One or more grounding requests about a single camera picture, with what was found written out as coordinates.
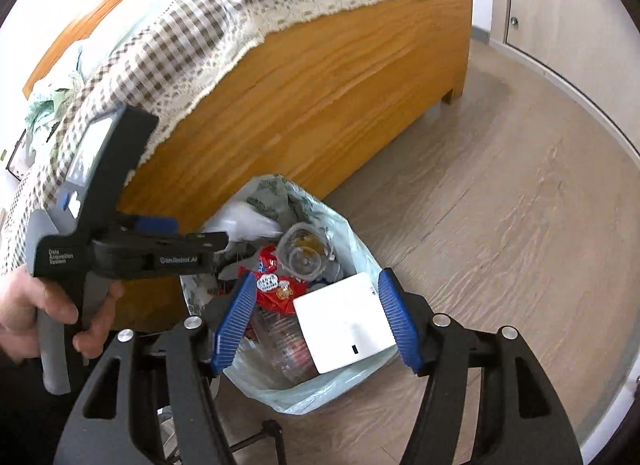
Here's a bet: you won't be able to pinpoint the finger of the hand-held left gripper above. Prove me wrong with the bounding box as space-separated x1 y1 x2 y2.
117 212 179 237
92 228 229 278

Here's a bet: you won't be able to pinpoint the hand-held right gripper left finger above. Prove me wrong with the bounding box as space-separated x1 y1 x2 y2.
54 271 258 465

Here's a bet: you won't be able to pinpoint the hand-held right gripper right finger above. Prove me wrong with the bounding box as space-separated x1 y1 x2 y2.
377 268 583 465

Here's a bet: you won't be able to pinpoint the white box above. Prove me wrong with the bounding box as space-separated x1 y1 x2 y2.
292 272 398 375

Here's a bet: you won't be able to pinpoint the translucent leaf-print plastic bag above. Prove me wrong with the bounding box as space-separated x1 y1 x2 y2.
180 174 401 416

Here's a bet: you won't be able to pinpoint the person's left hand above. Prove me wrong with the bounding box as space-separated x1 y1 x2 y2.
0 265 126 363

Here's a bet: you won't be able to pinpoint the clear plastic container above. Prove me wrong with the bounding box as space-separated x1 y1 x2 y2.
250 305 321 381

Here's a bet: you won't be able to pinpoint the red snack wrapper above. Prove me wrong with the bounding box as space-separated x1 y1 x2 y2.
237 245 311 316

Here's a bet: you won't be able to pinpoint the white crumpled plastic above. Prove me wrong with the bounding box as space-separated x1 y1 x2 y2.
202 200 283 246

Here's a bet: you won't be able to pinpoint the clear plastic cup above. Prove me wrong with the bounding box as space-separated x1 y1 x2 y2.
276 222 335 282

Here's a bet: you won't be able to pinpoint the black-edged white flat object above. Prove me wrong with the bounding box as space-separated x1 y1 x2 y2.
5 130 38 181

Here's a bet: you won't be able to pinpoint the black tripod stand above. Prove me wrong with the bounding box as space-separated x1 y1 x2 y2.
220 419 286 465

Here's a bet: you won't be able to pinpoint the person's dark trousers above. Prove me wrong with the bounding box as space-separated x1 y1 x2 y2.
0 330 101 465

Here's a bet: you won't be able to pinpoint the pale green bed sheet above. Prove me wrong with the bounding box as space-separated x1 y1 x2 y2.
25 0 211 166

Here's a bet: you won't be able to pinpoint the checkered bedspread with lace trim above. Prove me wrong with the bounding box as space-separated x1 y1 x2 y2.
0 0 440 276

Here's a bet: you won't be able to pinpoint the light wood-grain door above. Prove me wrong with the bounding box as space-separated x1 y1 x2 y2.
505 0 640 161

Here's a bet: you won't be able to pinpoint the wooden bed frame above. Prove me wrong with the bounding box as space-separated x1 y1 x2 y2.
22 0 473 333

